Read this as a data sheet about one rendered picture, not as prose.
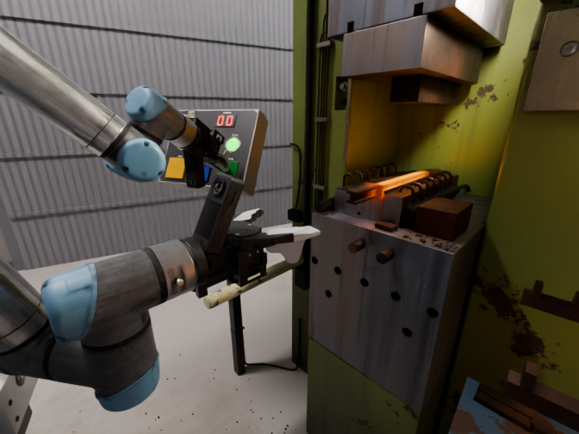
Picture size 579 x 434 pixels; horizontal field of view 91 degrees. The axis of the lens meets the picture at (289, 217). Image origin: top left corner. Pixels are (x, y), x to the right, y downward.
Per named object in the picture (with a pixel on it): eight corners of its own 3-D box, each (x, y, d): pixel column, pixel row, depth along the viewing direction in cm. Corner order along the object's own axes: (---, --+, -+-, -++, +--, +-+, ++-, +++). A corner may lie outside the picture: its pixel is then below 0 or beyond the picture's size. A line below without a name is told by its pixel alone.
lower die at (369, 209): (398, 227, 70) (403, 194, 68) (333, 210, 84) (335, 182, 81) (455, 196, 98) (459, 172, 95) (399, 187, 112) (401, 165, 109)
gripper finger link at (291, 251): (318, 257, 49) (264, 260, 48) (320, 224, 47) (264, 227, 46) (323, 265, 46) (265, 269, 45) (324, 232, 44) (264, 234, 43)
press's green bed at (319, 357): (397, 524, 87) (420, 414, 71) (305, 431, 112) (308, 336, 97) (457, 403, 124) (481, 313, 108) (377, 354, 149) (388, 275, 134)
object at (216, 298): (211, 313, 89) (209, 300, 87) (202, 306, 92) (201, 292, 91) (306, 265, 118) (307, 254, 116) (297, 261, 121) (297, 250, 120)
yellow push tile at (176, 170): (181, 178, 96) (187, 158, 97) (164, 177, 98) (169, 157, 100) (185, 180, 97) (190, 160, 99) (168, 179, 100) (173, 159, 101)
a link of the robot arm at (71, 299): (53, 330, 34) (33, 266, 31) (150, 292, 41) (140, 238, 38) (65, 368, 29) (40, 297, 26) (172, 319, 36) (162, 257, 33)
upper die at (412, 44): (420, 67, 59) (427, 13, 56) (340, 77, 72) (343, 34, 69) (476, 83, 86) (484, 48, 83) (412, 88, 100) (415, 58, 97)
